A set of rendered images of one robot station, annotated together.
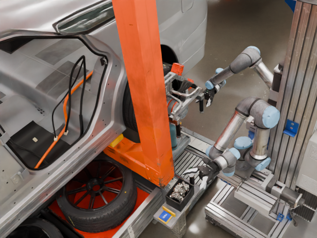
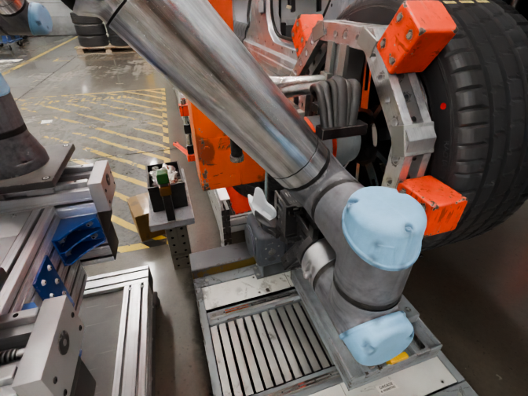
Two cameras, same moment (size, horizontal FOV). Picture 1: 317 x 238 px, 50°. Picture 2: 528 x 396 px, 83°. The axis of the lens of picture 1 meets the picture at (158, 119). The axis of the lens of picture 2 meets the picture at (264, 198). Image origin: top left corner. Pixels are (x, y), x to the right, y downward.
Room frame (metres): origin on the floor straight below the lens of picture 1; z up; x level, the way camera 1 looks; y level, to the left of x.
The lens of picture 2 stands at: (2.37, -0.84, 1.17)
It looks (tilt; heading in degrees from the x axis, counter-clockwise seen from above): 34 degrees down; 118
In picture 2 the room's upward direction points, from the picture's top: straight up
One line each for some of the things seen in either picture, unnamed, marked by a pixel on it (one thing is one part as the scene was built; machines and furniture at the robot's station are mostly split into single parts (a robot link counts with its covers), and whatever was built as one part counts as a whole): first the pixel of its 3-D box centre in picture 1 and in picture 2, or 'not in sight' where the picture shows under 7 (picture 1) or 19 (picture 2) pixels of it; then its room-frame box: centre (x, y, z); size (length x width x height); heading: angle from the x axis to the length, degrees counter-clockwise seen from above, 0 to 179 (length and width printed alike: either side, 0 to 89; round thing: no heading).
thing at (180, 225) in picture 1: (177, 219); (177, 230); (1.46, -0.05, 0.21); 0.10 x 0.10 x 0.42; 46
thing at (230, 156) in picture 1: (229, 157); not in sight; (1.26, -0.39, 1.21); 0.11 x 0.08 x 0.09; 120
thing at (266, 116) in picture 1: (261, 138); not in sight; (1.39, -0.62, 1.19); 0.15 x 0.12 x 0.55; 30
